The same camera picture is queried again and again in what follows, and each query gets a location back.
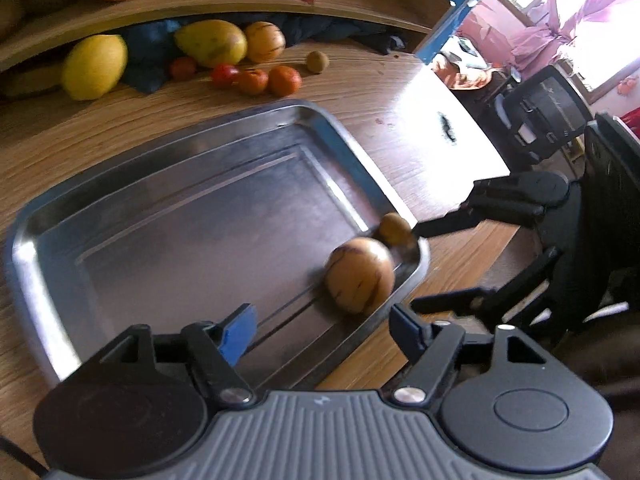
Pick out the yellow lemon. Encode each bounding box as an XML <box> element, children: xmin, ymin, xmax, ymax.
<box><xmin>61</xmin><ymin>34</ymin><xmax>129</xmax><ymax>101</ymax></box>

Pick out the small orange tangerine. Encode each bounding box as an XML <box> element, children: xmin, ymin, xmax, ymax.
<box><xmin>236</xmin><ymin>69</ymin><xmax>270</xmax><ymax>95</ymax></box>
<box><xmin>268</xmin><ymin>66</ymin><xmax>303</xmax><ymax>97</ymax></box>

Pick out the orange patterned blanket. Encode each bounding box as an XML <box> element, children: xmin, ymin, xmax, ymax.
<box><xmin>430</xmin><ymin>35</ymin><xmax>511</xmax><ymax>91</ymax></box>

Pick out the dark brown cloth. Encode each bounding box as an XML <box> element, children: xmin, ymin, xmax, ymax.
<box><xmin>565</xmin><ymin>317</ymin><xmax>640</xmax><ymax>441</ymax></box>

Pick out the orange striped round fruit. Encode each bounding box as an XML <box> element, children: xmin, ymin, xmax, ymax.
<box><xmin>243</xmin><ymin>21</ymin><xmax>287</xmax><ymax>63</ymax></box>

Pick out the red cherry tomato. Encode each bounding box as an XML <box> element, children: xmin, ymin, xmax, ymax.
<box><xmin>169</xmin><ymin>56</ymin><xmax>198</xmax><ymax>81</ymax></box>
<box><xmin>211</xmin><ymin>63</ymin><xmax>240</xmax><ymax>88</ymax></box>

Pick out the metal tray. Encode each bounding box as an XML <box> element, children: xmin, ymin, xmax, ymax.
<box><xmin>5</xmin><ymin>100</ymin><xmax>431</xmax><ymax>391</ymax></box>

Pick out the black office chair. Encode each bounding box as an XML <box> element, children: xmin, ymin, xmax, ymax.
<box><xmin>492</xmin><ymin>67</ymin><xmax>593</xmax><ymax>171</ymax></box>

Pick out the wooden shelf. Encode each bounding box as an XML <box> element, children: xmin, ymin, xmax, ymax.
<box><xmin>0</xmin><ymin>0</ymin><xmax>451</xmax><ymax>73</ymax></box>

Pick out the long brown bread roll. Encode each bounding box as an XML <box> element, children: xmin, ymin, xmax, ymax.
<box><xmin>0</xmin><ymin>62</ymin><xmax>66</xmax><ymax>101</ymax></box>

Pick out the pink curtain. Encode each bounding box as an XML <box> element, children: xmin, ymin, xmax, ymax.
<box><xmin>510</xmin><ymin>0</ymin><xmax>640</xmax><ymax>86</ymax></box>

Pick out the yellow green mango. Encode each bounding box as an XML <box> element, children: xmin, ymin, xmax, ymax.
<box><xmin>174</xmin><ymin>19</ymin><xmax>248</xmax><ymax>68</ymax></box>

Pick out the black cable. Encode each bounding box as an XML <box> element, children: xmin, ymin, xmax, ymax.
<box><xmin>0</xmin><ymin>435</ymin><xmax>51</xmax><ymax>476</ymax></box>

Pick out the tan striped round fruit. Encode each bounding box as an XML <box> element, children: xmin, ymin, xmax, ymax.
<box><xmin>324</xmin><ymin>237</ymin><xmax>396</xmax><ymax>315</ymax></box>

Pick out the dark blue quilted jacket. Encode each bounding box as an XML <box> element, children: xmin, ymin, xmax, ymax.
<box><xmin>119</xmin><ymin>12</ymin><xmax>418</xmax><ymax>95</ymax></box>

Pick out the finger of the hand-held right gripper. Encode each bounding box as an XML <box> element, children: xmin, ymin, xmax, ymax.
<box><xmin>410</xmin><ymin>247</ymin><xmax>562</xmax><ymax>326</ymax></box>
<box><xmin>410</xmin><ymin>170</ymin><xmax>571</xmax><ymax>238</ymax></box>

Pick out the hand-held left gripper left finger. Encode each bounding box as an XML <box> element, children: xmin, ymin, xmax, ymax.
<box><xmin>85</xmin><ymin>304</ymin><xmax>257</xmax><ymax>407</ymax></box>

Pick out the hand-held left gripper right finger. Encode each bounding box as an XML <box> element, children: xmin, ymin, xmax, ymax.
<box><xmin>389</xmin><ymin>304</ymin><xmax>551</xmax><ymax>406</ymax></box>

